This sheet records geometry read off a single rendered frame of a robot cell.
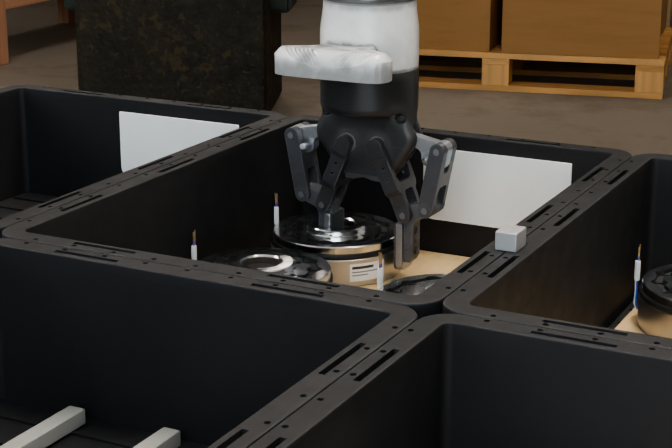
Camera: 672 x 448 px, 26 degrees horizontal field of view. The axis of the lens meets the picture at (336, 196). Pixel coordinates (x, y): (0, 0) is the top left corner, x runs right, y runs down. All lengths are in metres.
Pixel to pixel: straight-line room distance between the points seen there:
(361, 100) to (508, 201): 0.16
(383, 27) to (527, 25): 5.03
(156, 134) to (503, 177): 0.33
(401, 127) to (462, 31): 5.06
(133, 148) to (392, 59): 0.34
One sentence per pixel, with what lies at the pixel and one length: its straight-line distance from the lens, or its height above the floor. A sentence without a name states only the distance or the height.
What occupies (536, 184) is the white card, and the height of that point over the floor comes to 0.90.
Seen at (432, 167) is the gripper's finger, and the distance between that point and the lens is 1.09.
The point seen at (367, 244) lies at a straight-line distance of 1.11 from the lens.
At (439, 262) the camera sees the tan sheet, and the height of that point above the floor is 0.83.
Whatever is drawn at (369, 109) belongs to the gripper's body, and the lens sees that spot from 1.08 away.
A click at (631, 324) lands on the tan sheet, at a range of 1.06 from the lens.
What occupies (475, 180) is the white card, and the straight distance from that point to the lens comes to 1.17.
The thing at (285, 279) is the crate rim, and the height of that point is 0.93.
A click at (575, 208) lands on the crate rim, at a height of 0.93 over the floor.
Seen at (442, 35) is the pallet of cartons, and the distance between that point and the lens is 6.17.
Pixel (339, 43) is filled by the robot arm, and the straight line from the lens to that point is 1.08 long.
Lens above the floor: 1.19
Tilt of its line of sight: 15 degrees down
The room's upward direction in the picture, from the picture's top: straight up
